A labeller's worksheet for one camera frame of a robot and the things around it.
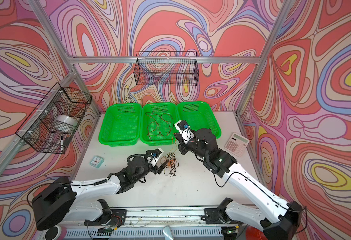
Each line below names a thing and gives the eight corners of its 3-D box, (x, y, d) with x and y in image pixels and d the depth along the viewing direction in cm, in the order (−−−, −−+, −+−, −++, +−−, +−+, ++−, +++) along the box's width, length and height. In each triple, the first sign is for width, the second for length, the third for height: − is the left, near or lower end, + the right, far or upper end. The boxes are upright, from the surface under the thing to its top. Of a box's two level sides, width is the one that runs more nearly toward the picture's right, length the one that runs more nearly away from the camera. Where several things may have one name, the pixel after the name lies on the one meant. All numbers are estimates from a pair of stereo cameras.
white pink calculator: (223, 147, 103) (225, 143, 99) (231, 135, 109) (233, 131, 106) (240, 157, 98) (242, 154, 94) (247, 144, 104) (250, 140, 101)
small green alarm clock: (89, 164, 94) (87, 162, 92) (95, 156, 97) (94, 154, 95) (98, 168, 92) (97, 167, 90) (105, 159, 96) (103, 158, 94)
